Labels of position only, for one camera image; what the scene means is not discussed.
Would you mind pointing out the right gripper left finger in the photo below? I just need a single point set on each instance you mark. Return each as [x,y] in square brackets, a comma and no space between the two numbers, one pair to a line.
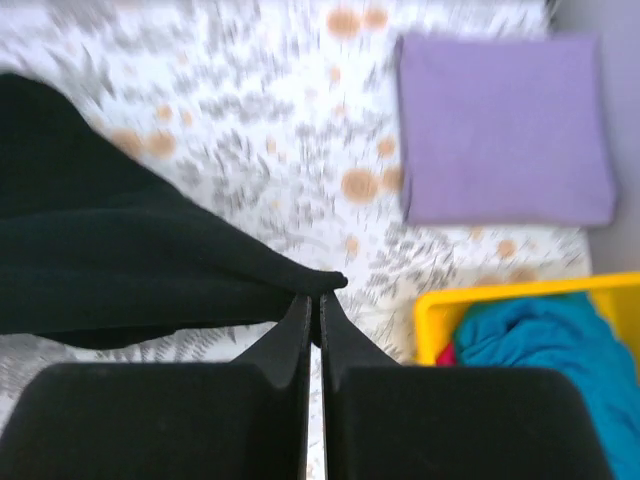
[243,419]

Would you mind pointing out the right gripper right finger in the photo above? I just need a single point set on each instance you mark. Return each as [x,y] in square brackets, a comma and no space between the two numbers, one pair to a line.
[383,420]

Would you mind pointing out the black t-shirt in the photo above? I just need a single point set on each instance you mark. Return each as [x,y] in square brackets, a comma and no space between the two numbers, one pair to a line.
[99,252]

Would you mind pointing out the pink t-shirt in bin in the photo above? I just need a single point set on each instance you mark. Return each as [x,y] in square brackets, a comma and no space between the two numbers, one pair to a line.
[447,357]

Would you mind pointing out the teal t-shirt in bin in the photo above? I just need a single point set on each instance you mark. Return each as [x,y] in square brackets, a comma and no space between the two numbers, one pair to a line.
[563,333]

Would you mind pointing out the yellow plastic bin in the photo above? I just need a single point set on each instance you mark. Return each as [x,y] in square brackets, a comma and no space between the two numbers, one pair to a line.
[437,314]

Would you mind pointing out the floral patterned table mat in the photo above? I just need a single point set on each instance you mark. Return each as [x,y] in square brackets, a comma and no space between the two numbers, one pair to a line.
[278,117]

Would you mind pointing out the folded purple t-shirt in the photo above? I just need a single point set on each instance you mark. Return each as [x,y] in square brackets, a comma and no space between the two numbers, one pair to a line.
[506,131]

